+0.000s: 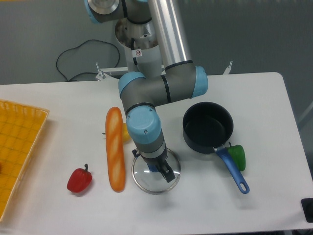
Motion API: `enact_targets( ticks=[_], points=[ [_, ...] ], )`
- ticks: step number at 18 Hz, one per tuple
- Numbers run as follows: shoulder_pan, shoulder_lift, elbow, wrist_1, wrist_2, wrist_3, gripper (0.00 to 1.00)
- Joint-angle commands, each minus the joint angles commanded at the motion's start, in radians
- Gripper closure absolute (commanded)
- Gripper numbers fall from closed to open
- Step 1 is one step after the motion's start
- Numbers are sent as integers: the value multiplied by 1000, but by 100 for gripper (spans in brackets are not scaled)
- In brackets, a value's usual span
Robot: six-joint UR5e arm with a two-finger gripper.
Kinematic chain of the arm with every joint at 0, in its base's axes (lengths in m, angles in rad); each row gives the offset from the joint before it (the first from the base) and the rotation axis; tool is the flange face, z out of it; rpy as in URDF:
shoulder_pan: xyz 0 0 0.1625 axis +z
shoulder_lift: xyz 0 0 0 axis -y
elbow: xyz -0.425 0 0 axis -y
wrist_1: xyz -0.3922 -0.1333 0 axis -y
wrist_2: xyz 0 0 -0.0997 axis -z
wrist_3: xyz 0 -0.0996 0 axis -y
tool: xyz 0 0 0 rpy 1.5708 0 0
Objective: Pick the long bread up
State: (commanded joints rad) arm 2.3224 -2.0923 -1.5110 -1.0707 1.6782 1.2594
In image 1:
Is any green bell pepper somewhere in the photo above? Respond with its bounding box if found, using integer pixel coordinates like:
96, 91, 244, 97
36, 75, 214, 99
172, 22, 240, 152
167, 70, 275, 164
227, 142, 246, 171

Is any black cable on floor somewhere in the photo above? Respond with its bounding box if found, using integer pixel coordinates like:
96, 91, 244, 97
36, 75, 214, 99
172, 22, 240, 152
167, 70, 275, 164
56, 39, 121, 82

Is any yellow bell pepper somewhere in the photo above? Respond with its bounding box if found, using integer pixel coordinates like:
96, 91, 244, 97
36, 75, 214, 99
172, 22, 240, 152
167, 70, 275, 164
122, 123, 131, 142

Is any yellow plastic basket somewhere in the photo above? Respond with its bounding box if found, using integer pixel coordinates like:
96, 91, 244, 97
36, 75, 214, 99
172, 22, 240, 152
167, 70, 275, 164
0, 99, 49, 221

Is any glass lid blue knob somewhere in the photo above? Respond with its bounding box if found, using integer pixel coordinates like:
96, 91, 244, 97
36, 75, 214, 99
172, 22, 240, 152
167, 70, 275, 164
132, 149, 181, 194

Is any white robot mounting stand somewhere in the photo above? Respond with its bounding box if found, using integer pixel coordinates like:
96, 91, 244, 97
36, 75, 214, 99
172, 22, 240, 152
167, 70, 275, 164
95, 18, 233, 81

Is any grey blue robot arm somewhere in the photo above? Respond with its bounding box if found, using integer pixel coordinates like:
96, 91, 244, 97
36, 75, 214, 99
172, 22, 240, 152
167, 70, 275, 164
85, 0, 208, 182

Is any black device at edge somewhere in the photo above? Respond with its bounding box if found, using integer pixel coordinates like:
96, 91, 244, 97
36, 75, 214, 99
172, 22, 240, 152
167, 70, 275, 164
301, 198, 313, 223

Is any dark pot blue handle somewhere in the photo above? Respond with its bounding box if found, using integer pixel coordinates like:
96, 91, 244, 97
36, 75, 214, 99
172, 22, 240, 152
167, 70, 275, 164
182, 102, 250, 194

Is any red bell pepper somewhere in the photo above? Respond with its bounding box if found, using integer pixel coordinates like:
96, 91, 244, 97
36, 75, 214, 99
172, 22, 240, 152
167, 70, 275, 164
67, 164, 92, 193

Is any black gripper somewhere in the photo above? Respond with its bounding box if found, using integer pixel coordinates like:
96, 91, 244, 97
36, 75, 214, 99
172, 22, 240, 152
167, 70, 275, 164
132, 148, 175, 183

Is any long orange baguette bread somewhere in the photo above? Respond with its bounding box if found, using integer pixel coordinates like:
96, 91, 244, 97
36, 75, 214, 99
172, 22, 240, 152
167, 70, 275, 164
105, 107, 126, 192

